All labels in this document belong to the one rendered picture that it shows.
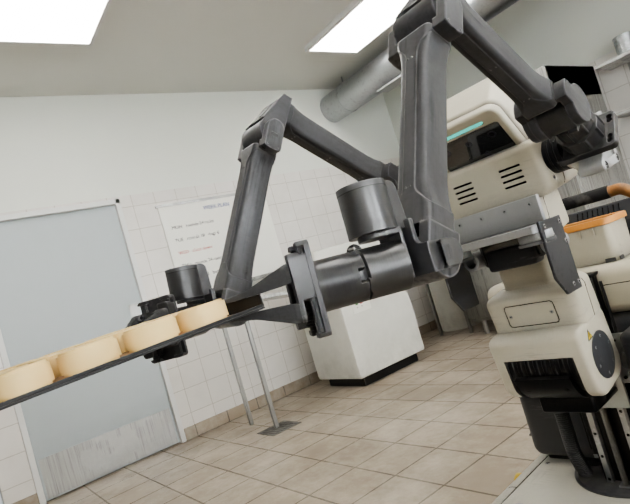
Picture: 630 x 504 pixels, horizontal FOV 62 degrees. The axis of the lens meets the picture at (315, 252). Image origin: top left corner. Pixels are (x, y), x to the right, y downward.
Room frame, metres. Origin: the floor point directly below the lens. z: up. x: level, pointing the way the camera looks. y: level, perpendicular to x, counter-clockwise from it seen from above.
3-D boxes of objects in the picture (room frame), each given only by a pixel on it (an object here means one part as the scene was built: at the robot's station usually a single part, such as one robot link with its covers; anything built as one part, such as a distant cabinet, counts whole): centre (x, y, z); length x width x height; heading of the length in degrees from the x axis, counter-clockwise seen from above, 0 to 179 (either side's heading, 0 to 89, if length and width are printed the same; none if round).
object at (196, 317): (0.53, 0.13, 0.99); 0.05 x 0.05 x 0.02
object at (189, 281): (0.96, 0.22, 1.02); 0.12 x 0.09 x 0.11; 130
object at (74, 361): (0.45, 0.21, 0.98); 0.05 x 0.05 x 0.02
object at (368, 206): (0.61, -0.09, 1.02); 0.12 x 0.09 x 0.11; 133
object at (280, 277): (0.56, 0.06, 0.98); 0.09 x 0.07 x 0.07; 101
